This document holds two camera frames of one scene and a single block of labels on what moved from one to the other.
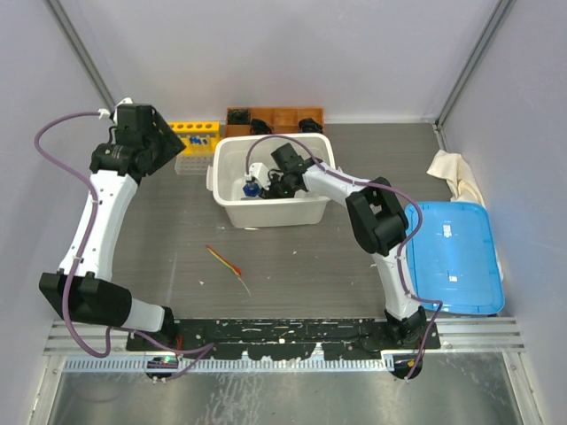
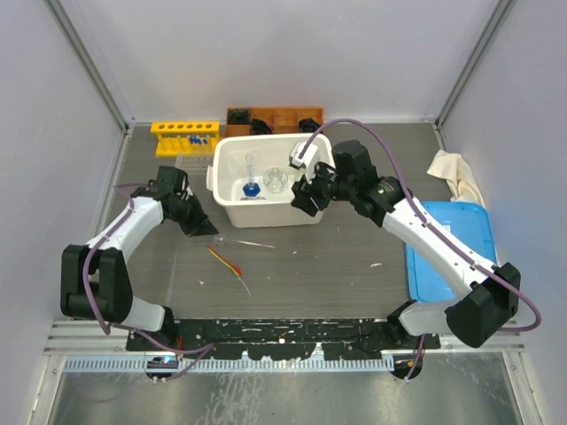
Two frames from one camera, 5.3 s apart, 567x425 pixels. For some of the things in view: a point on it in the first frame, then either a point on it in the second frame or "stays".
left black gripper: (172, 146) -> (200, 226)
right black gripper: (268, 194) -> (305, 189)
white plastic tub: (225, 178) stays
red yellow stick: (236, 270) stays
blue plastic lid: (454, 257) stays
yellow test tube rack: (200, 138) stays
